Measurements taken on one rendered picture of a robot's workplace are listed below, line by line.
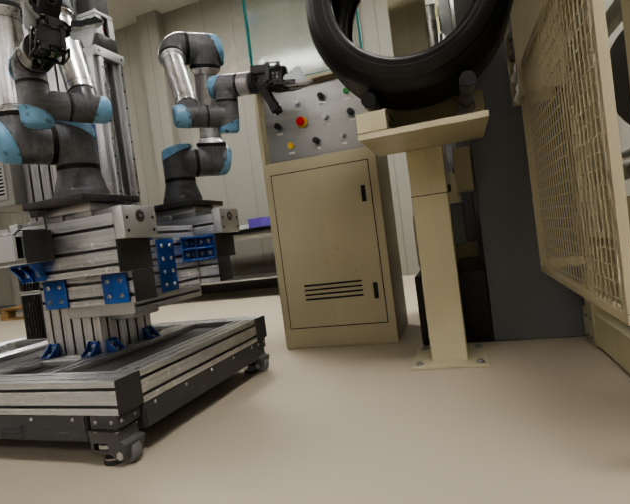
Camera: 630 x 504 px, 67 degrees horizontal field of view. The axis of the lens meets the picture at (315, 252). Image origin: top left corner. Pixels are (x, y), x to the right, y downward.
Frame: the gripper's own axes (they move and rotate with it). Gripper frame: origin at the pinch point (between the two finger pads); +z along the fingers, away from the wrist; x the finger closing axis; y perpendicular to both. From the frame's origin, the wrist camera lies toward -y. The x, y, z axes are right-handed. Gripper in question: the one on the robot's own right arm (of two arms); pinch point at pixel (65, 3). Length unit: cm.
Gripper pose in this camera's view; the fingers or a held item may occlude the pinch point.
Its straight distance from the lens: 121.7
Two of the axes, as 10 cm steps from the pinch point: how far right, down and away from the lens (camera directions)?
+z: 6.9, -0.7, -7.2
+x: -7.2, -0.3, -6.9
